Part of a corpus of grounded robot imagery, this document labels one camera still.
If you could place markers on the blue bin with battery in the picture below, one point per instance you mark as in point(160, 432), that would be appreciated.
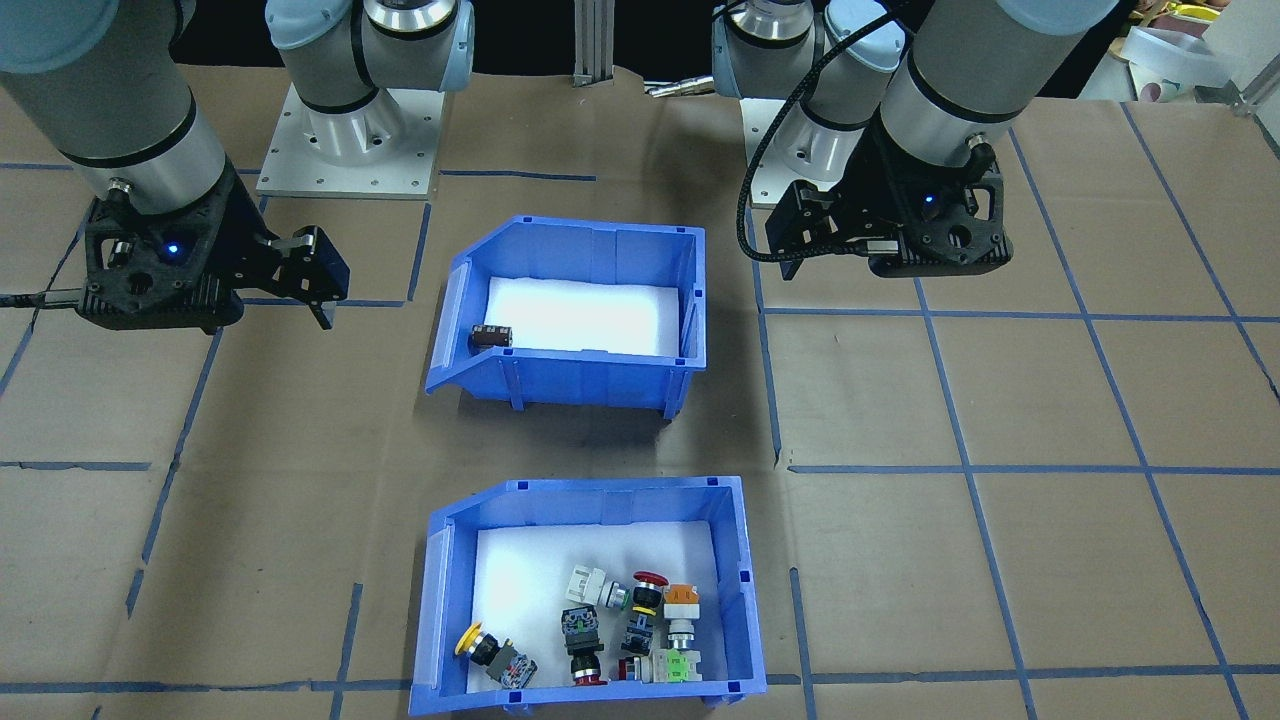
point(600, 375)

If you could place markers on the blue bin with push buttons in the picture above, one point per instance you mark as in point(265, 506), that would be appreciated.
point(590, 500)

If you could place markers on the small dark battery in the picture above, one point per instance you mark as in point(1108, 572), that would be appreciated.
point(490, 338)

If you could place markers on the white foam liner with battery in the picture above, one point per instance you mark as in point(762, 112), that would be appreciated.
point(590, 315)

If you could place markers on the white tape roll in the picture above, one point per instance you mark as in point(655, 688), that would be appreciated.
point(1175, 55)

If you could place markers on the yellow object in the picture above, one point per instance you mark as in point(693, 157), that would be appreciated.
point(1185, 12)

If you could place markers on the aluminium corner bar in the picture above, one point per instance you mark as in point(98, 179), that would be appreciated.
point(1250, 98)

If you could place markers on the white foam liner under buttons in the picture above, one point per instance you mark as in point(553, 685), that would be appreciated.
point(520, 570)

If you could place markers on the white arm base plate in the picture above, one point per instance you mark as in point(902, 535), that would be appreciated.
point(775, 195)
point(300, 175)

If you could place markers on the black ribbed wrist camera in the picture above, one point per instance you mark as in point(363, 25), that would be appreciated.
point(160, 312)
point(940, 262)

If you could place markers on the silver metal bracket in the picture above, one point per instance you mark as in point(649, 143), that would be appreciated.
point(680, 88)

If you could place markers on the aluminium frame post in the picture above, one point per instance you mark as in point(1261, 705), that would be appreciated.
point(592, 45)

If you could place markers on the white switch orange contact block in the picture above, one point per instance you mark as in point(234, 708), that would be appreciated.
point(682, 600)

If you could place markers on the green head white switch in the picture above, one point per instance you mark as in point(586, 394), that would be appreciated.
point(585, 585)

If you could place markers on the red mushroom switch blue block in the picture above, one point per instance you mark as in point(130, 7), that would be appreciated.
point(645, 605)

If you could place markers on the yellow mushroom push button switch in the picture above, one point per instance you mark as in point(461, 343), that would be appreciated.
point(490, 650)

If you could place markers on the red head black switch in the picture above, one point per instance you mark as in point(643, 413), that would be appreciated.
point(580, 625)

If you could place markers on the white switch green contact block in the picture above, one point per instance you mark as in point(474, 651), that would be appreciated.
point(675, 665)

